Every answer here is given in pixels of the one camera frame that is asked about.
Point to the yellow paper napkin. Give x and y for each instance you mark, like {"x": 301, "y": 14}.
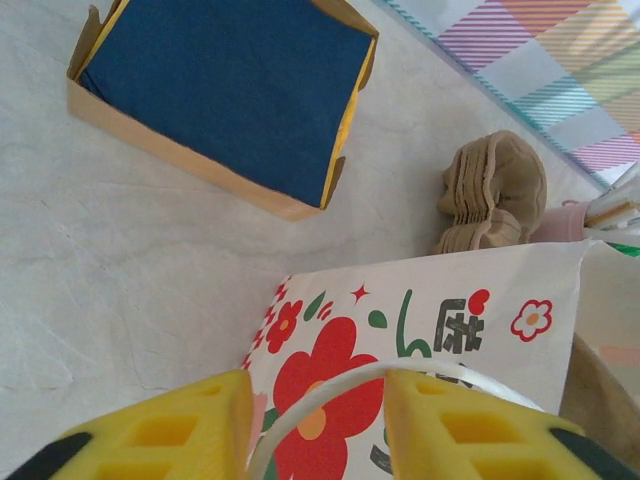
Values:
{"x": 347, "y": 140}

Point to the cardboard napkin box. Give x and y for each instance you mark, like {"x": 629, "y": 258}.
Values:
{"x": 175, "y": 150}

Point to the stack of pulp cup carriers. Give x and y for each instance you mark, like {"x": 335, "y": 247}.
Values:
{"x": 500, "y": 190}

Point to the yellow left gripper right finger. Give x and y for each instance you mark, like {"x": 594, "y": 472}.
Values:
{"x": 475, "y": 440}

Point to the white flower print paper bag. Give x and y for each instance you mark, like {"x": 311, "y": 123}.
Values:
{"x": 450, "y": 280}

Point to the pink metal bucket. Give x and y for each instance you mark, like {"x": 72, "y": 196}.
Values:
{"x": 565, "y": 222}

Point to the blue paper napkin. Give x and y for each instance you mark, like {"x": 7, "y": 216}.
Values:
{"x": 225, "y": 85}

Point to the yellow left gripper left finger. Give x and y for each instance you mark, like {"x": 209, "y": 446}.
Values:
{"x": 125, "y": 440}

